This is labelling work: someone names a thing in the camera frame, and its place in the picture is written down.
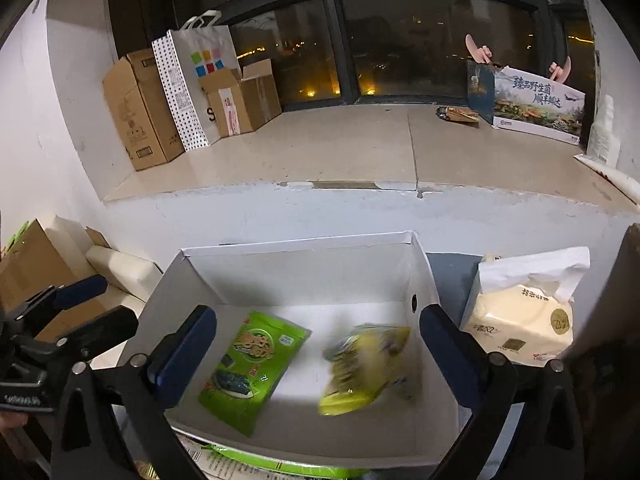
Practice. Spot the dark blue gift box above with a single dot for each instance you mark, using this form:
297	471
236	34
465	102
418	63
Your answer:
480	88

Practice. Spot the tall brown cardboard box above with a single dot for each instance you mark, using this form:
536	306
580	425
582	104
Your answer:
135	97

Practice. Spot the yellow-green snack bag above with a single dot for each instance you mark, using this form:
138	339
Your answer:
364	364

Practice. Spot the printed landscape gift box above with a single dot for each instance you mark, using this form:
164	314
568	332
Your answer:
529	103

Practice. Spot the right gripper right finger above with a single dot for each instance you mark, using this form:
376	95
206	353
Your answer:
545	443

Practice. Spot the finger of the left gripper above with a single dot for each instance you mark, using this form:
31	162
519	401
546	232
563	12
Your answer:
92	338
45	305

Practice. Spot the large green snack bag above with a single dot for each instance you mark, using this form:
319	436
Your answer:
225	463

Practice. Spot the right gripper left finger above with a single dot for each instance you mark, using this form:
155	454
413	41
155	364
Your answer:
105	416

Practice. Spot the green seaweed snack bag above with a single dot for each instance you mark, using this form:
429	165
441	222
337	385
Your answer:
251	368

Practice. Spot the person's left hand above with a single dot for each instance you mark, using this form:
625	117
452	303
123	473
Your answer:
12	420

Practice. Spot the brown cardboard box near sofa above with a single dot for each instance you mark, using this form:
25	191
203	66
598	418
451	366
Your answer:
32	264

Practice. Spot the tissue pack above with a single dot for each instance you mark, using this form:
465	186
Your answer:
523	306

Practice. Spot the open small cardboard box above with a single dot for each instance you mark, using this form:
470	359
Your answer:
242	100

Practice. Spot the white storage box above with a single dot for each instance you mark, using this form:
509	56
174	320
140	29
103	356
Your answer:
328	285

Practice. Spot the white sofa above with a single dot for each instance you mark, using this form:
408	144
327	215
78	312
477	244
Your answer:
131	279

